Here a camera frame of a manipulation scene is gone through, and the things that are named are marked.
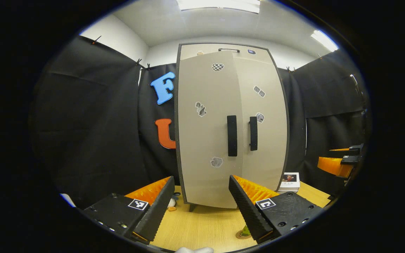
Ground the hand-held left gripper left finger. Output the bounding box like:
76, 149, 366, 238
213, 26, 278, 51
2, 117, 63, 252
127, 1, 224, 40
83, 176, 175, 243

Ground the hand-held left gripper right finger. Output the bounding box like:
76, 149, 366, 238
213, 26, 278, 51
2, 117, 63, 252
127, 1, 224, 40
228, 175, 324, 244

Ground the white cabinet door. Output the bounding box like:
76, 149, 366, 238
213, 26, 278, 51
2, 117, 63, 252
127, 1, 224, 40
233, 56, 288, 193
177, 51, 245, 208

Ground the white cabinet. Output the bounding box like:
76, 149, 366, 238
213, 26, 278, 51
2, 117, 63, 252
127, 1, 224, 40
174, 42, 290, 212

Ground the small white orange toy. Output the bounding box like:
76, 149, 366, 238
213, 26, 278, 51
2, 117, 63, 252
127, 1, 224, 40
167, 195, 180, 212

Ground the white book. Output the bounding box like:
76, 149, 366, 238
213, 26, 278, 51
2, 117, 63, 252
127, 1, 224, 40
278, 172, 300, 193

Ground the black backdrop cloth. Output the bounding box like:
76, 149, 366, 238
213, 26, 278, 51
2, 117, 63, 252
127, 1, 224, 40
30, 35, 368, 209

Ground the ceiling strip light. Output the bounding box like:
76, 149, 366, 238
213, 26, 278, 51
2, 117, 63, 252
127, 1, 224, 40
311, 30, 339, 52

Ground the ceiling light panel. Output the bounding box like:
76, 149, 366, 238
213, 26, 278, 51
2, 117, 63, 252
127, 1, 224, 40
177, 0, 261, 14

